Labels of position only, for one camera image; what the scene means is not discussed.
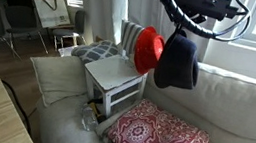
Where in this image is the black fedora hat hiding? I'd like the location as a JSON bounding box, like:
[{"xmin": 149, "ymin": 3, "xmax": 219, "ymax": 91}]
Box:
[{"xmin": 151, "ymin": 26, "xmax": 205, "ymax": 94}]

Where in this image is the small white wooden chair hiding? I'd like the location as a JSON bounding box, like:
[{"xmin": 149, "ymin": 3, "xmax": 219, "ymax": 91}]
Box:
[{"xmin": 77, "ymin": 14, "xmax": 156, "ymax": 124}]

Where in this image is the grey metal leg chair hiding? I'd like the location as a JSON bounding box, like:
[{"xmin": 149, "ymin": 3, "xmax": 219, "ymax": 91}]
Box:
[{"xmin": 49, "ymin": 6, "xmax": 93, "ymax": 55}]

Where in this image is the grey white striped cloth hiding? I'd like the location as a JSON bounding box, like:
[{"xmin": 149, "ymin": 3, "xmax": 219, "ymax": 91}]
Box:
[{"xmin": 116, "ymin": 18, "xmax": 147, "ymax": 60}]

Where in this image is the grey white quatrefoil pillow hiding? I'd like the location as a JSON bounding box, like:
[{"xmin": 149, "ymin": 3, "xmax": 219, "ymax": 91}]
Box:
[{"xmin": 69, "ymin": 35, "xmax": 122, "ymax": 70}]

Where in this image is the yellow black tool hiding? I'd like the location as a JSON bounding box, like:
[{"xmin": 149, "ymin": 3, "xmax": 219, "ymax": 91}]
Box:
[{"xmin": 85, "ymin": 95, "xmax": 111, "ymax": 126}]

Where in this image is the clear plastic water bottle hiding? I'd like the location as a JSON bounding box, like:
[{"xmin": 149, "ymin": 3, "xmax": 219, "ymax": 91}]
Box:
[{"xmin": 77, "ymin": 103, "xmax": 103, "ymax": 134}]

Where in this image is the small cream cushion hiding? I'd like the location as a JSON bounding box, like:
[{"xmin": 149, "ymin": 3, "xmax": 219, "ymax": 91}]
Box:
[{"xmin": 24, "ymin": 49, "xmax": 92, "ymax": 113}]

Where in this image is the white curtain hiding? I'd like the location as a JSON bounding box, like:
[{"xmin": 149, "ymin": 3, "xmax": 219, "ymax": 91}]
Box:
[{"xmin": 70, "ymin": 0, "xmax": 221, "ymax": 67}]

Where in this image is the red patterned folded blanket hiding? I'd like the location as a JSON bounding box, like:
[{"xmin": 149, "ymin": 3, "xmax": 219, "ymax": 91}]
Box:
[{"xmin": 100, "ymin": 93, "xmax": 217, "ymax": 143}]

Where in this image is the cream fabric sofa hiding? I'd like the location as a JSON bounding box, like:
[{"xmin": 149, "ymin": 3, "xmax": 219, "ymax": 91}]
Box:
[{"xmin": 27, "ymin": 38, "xmax": 256, "ymax": 143}]

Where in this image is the white tote bag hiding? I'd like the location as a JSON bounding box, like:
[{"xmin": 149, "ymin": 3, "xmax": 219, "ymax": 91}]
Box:
[{"xmin": 28, "ymin": 0, "xmax": 75, "ymax": 33}]

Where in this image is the large cream cushion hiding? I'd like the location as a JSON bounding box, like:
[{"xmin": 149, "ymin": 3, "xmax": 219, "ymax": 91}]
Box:
[{"xmin": 135, "ymin": 54, "xmax": 256, "ymax": 143}]

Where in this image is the black corrugated cable conduit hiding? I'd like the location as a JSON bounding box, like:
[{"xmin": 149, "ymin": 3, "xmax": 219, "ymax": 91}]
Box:
[{"xmin": 146, "ymin": 0, "xmax": 221, "ymax": 41}]

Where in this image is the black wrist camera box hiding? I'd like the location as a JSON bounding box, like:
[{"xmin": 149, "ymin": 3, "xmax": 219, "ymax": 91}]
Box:
[{"xmin": 162, "ymin": 0, "xmax": 241, "ymax": 24}]

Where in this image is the black floor cable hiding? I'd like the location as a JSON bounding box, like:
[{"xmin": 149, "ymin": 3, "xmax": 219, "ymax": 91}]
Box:
[{"xmin": 0, "ymin": 79, "xmax": 38, "ymax": 136}]

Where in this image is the thin black camera cable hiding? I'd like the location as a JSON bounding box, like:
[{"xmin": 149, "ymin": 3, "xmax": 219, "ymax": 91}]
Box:
[{"xmin": 211, "ymin": 0, "xmax": 256, "ymax": 45}]

